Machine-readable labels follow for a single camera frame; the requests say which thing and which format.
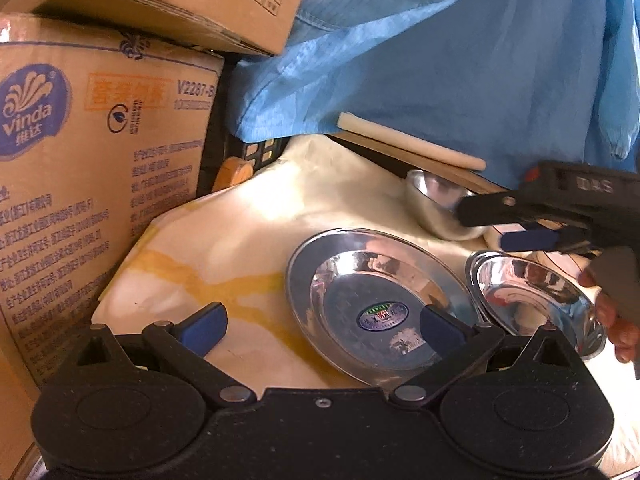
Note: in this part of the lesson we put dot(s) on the steel bowl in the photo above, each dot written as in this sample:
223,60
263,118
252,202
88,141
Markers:
430,200

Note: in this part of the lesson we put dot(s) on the large cardboard box blue logo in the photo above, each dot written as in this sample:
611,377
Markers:
75,185

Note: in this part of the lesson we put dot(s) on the large steel plate with sticker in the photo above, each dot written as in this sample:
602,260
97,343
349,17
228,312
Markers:
350,285

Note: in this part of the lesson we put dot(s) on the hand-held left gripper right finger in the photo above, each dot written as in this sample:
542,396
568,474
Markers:
440,327

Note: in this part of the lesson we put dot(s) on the round wooden knob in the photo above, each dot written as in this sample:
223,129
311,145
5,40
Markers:
230,172

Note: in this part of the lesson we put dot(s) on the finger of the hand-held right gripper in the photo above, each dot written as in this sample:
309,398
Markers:
500,207
525,239

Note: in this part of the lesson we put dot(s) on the cardboard box with white label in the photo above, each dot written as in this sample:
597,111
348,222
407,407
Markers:
12,410

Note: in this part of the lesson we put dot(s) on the wooden shelf board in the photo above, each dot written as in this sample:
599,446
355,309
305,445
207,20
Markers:
450,172

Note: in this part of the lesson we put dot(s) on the cream cloth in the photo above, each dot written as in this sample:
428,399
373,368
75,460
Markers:
225,240

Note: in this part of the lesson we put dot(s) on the white rolling pin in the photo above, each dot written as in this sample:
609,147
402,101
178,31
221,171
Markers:
400,141

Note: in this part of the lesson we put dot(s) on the black plastic crate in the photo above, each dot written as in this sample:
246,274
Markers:
260,152

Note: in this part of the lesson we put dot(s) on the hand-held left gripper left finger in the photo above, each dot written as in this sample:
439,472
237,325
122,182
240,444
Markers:
205,327

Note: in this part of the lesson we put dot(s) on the small cardboard box red print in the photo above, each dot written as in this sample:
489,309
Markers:
175,0

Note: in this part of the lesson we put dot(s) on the small steel plate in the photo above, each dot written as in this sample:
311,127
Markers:
525,290

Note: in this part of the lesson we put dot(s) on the person's right hand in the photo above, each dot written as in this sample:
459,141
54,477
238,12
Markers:
615,325

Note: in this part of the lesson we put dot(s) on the light blue garment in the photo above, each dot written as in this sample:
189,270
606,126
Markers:
425,60

